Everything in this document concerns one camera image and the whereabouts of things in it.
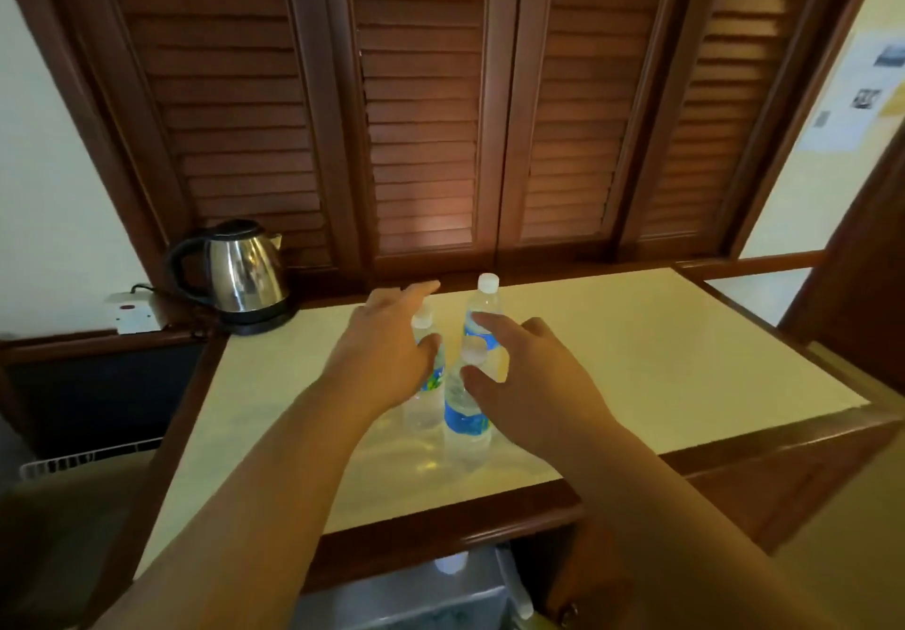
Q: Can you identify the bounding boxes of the dark wooden furniture piece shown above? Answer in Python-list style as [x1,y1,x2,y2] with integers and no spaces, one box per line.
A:
[777,127,905,397]

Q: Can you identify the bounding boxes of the dark wooden cabinet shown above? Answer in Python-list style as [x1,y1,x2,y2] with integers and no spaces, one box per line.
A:
[84,254,905,630]

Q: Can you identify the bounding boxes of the stainless steel electric kettle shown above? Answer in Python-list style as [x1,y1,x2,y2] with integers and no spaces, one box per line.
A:
[164,219,300,337]

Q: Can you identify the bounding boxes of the white wire rack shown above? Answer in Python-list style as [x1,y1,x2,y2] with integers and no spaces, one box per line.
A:
[19,437,164,481]

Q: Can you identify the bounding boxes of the person's left hand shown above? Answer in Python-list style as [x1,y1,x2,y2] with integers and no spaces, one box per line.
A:
[318,279,444,421]

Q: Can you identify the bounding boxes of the brown louvered wooden doors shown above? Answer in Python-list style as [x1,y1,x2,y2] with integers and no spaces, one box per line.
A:
[13,0,892,284]

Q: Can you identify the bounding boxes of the large blue label water bottle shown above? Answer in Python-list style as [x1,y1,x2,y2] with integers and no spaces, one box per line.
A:
[403,302,448,433]

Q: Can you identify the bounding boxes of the white wall socket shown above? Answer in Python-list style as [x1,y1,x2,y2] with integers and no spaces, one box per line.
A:
[106,291,173,336]

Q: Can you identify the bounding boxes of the white paper wall notice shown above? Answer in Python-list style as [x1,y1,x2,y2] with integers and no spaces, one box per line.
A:
[798,28,905,154]

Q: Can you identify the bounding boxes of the cardboard box blue print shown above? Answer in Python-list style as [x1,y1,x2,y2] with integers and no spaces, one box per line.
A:
[0,449,154,630]

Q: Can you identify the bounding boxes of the white mini fridge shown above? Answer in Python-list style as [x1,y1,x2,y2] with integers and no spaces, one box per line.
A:
[293,544,538,630]

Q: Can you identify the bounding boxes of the person's left forearm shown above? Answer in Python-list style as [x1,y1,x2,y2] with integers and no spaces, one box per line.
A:
[91,375,383,630]

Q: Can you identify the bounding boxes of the person's right hand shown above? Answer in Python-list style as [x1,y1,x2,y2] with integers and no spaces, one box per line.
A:
[459,311,617,468]

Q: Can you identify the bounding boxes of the navy label water bottle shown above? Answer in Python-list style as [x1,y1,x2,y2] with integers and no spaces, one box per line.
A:
[443,336,494,472]

